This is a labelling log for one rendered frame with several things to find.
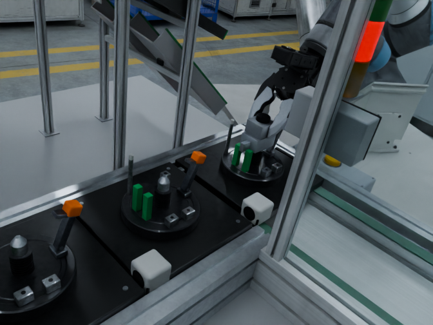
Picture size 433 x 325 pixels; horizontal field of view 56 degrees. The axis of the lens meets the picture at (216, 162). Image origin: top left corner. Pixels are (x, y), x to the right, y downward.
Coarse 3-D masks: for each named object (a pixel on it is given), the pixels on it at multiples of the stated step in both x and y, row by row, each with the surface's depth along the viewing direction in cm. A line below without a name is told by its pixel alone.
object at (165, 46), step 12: (132, 24) 92; (144, 24) 94; (144, 36) 86; (156, 36) 97; (168, 36) 85; (156, 48) 85; (168, 48) 86; (180, 48) 88; (168, 60) 88; (180, 60) 90; (192, 72) 93; (192, 84) 95; (204, 84) 97; (192, 96) 111; (204, 96) 99; (216, 96) 102; (216, 108) 104
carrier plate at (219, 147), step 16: (224, 144) 97; (176, 160) 88; (208, 160) 90; (288, 160) 95; (208, 176) 85; (224, 176) 86; (224, 192) 81; (240, 192) 82; (272, 192) 84; (240, 208) 78; (256, 224) 76
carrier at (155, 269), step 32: (96, 192) 75; (128, 192) 72; (160, 192) 69; (192, 192) 79; (96, 224) 68; (128, 224) 68; (160, 224) 68; (192, 224) 69; (224, 224) 73; (128, 256) 63; (160, 256) 62; (192, 256) 66
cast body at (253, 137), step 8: (248, 120) 83; (256, 120) 82; (264, 120) 82; (248, 128) 83; (256, 128) 82; (264, 128) 81; (248, 136) 83; (256, 136) 82; (264, 136) 82; (240, 144) 82; (248, 144) 83; (256, 144) 82; (264, 144) 84; (272, 144) 87; (256, 152) 84
